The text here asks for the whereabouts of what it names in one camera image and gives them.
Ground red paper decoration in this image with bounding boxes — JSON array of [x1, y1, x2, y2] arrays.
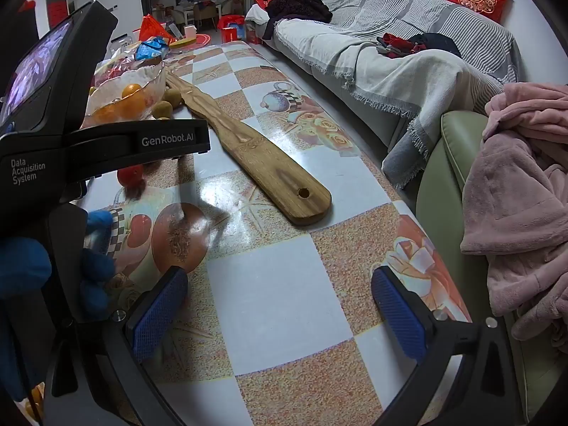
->
[[48, 1, 72, 27]]

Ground green armchair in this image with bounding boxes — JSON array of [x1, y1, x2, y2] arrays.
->
[[415, 110, 551, 426]]

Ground clear packet with red contents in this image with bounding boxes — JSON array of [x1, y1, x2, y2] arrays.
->
[[93, 49, 143, 85]]

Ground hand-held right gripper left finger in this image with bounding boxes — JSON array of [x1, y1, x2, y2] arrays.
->
[[44, 265, 189, 426]]

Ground clear bag of fruit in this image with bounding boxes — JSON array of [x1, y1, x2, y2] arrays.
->
[[82, 61, 168, 130]]

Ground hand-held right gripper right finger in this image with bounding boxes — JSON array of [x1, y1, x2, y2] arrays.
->
[[370, 265, 540, 426]]

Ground red cherry tomato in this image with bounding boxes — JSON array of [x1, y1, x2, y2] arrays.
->
[[116, 164, 146, 189]]

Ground white dining table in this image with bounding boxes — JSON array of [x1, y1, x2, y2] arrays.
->
[[169, 0, 231, 27]]

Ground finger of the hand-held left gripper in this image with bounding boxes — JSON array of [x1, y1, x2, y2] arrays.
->
[[169, 153, 198, 196]]

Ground pink fleece robe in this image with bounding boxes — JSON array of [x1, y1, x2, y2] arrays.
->
[[460, 82, 568, 353]]

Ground blue snack packet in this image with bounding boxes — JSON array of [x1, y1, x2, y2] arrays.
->
[[135, 38, 170, 60]]

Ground person's left hand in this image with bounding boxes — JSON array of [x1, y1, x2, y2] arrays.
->
[[0, 211, 116, 402]]

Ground dark clothes pile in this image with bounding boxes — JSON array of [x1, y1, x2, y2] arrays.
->
[[262, 0, 333, 38]]

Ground dark and red clothes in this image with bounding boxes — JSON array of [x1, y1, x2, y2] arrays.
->
[[376, 32, 462, 58]]

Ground grey striped sofa cover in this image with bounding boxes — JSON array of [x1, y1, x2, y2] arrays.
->
[[322, 0, 522, 85]]

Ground red plastic bag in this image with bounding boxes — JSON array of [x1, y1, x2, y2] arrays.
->
[[138, 14, 175, 42]]

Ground long wooden paddle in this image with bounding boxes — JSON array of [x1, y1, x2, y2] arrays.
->
[[164, 71, 333, 227]]

